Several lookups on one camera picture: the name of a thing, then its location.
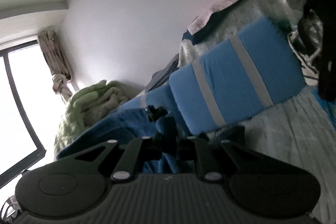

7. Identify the blue fleece jacket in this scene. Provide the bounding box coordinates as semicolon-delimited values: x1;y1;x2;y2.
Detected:
56;105;194;176

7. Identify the grey quilted bedspread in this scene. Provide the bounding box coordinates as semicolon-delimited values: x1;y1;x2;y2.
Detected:
241;86;335;223

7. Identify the green knitted blanket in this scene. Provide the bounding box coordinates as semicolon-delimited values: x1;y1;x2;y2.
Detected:
54;80;129;156

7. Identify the black framed window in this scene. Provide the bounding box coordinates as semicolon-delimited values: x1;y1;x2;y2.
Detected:
1;40;46;188

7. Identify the blue grey trimmed garment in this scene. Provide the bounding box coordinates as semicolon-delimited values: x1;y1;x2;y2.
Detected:
313;90;336;130

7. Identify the right blue striped pillow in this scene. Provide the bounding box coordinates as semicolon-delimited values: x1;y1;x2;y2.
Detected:
169;17;305;135

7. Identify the blue striped pillow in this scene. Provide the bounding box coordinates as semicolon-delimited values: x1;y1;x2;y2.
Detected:
169;17;305;135
117;85;179;118

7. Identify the left blue striped pillow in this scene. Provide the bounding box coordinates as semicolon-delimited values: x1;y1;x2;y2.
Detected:
117;85;179;118

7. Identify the brown tied curtain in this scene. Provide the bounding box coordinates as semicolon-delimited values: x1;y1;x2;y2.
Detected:
38;31;73;103

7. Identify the grey white patterned cloth pile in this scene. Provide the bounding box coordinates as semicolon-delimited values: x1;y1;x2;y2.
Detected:
287;10;323;87

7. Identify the black garment pile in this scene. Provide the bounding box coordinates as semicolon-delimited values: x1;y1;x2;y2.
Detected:
298;0;335;102

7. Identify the silver grey velvet cushion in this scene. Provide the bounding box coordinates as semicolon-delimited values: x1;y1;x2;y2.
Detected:
178;0;306;68

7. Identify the pink navy folded garment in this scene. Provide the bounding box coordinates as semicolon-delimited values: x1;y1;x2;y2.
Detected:
182;0;242;46

